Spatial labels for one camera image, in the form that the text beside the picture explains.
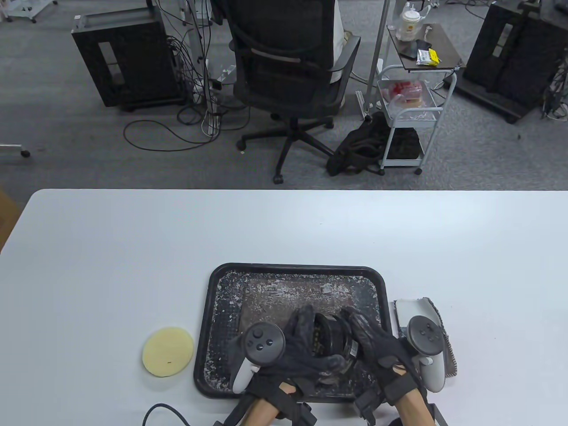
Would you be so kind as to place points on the white wheeled frame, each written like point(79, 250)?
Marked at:
point(21, 17)

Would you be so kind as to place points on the black and white controller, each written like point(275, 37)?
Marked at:
point(264, 341)
point(426, 337)

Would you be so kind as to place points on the red snack package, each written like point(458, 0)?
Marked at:
point(401, 91)

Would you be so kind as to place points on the person's right forearm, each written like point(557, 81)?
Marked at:
point(415, 408)

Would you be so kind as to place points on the black leather care cream tin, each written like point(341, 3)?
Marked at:
point(333, 337)

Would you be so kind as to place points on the white lidded cup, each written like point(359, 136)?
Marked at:
point(410, 24)

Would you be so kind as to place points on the white power strip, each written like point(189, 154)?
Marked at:
point(224, 73)

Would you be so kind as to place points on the black equipment cabinet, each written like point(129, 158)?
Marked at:
point(510, 53)

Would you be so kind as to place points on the white rolling cart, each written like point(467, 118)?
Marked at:
point(448, 55)

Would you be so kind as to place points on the white wiping cloth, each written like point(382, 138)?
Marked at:
point(408, 306)

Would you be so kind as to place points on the black office chair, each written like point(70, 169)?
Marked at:
point(288, 66)

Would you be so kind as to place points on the black plastic tray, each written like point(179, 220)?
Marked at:
point(222, 319)

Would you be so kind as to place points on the yellow black packet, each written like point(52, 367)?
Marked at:
point(427, 57)

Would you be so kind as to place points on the black backpack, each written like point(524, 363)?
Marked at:
point(359, 142)

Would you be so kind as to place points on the person's left forearm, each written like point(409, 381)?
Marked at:
point(264, 410)

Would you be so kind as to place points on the black fabric bag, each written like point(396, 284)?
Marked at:
point(404, 144)

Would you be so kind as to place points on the yellow round sponge pad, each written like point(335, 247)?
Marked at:
point(167, 351)

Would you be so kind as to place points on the black computer tower cabinet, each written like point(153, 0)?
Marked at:
point(133, 57)

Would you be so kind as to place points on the white metal post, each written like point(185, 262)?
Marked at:
point(195, 44)

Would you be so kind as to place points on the person's right hand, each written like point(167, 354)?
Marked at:
point(377, 350)

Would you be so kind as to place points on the brown leather bag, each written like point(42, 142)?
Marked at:
point(275, 297)

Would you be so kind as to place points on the white stand leg with caster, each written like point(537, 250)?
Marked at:
point(11, 148)

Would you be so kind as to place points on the black hanging bag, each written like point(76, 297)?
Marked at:
point(219, 11)

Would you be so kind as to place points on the silver metal pole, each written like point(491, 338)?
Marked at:
point(378, 44)

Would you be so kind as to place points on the person's left hand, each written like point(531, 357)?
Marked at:
point(301, 355)

